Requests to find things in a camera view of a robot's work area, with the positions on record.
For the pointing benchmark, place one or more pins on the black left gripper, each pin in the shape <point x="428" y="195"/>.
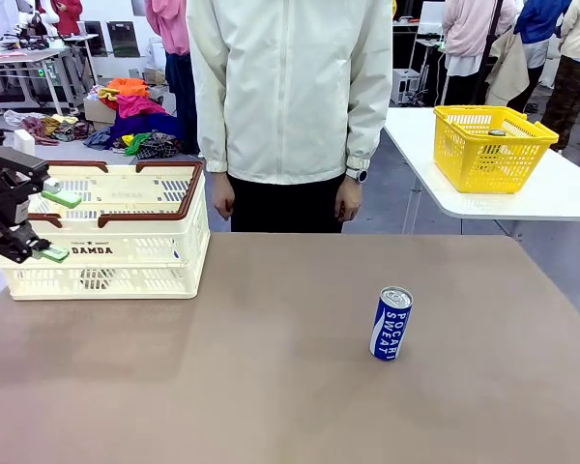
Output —
<point x="5" y="198"/>

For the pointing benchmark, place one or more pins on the blue Pocari Sweat can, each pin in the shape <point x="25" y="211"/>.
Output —
<point x="390" y="328"/>

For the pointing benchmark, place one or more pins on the person's right forearm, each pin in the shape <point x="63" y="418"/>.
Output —
<point x="212" y="140"/>

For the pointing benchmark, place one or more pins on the person's left forearm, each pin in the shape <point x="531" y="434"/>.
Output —
<point x="367" y="135"/>

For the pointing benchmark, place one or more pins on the cream Damda shopping basket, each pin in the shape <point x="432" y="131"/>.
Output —
<point x="125" y="270"/>

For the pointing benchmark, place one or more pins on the yellow plastic basket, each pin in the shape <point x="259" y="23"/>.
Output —
<point x="493" y="164"/>

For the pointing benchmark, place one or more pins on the person's right hand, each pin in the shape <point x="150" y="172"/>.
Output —
<point x="222" y="199"/>

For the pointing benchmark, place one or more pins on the person's left hand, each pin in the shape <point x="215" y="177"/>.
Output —
<point x="347" y="205"/>

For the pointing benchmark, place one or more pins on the mixed pile of clothes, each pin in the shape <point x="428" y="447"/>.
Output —
<point x="48" y="128"/>

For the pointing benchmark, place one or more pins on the cardboard box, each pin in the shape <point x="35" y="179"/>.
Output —
<point x="99" y="112"/>

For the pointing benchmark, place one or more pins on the green cloth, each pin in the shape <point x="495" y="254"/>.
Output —
<point x="136" y="142"/>

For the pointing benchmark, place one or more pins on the grey background work table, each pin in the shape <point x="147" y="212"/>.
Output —
<point x="24" y="55"/>

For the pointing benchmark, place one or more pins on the purple cloth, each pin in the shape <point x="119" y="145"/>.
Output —
<point x="145" y="124"/>

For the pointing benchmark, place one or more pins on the dark checked cloth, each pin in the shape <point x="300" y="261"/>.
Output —
<point x="159" y="146"/>

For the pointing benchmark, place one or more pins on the magenta cloth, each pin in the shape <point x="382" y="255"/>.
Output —
<point x="137" y="104"/>

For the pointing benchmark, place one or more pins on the orange cloth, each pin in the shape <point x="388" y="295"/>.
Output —
<point x="128" y="87"/>

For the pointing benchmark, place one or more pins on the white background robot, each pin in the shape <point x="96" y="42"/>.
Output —
<point x="55" y="41"/>

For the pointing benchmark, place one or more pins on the bystander in red top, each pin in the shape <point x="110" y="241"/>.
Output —
<point x="70" y="14"/>

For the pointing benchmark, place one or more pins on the bystander in pink jacket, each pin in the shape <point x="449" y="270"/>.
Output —
<point x="166" y="29"/>

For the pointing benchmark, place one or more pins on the person's black trousers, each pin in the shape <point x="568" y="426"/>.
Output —
<point x="285" y="208"/>

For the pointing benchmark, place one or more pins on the person's cream zip jacket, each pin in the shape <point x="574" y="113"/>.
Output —
<point x="285" y="87"/>

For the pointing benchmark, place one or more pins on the white wristwatch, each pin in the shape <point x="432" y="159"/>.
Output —
<point x="357" y="175"/>

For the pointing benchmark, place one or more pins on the white computer case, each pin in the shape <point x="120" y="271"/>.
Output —
<point x="406" y="87"/>

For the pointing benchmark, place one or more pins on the bystander in yellow jacket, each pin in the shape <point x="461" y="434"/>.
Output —
<point x="394" y="9"/>

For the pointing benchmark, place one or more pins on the bystander in pink sweater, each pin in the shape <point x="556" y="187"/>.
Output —
<point x="469" y="29"/>

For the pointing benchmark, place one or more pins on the beige hanging coat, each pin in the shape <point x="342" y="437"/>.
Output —
<point x="510" y="67"/>

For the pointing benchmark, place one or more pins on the white side table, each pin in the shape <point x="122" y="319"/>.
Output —
<point x="551" y="193"/>

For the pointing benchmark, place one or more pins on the bystander in blue top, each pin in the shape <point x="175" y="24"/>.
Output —
<point x="541" y="24"/>

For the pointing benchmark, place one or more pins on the bystander in camouflage trousers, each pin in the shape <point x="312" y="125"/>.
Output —
<point x="577" y="53"/>

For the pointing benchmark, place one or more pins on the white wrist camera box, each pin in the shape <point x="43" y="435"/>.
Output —
<point x="24" y="142"/>

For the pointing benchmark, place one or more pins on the grey wall hatch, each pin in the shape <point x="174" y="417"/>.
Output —
<point x="124" y="39"/>
<point x="96" y="41"/>

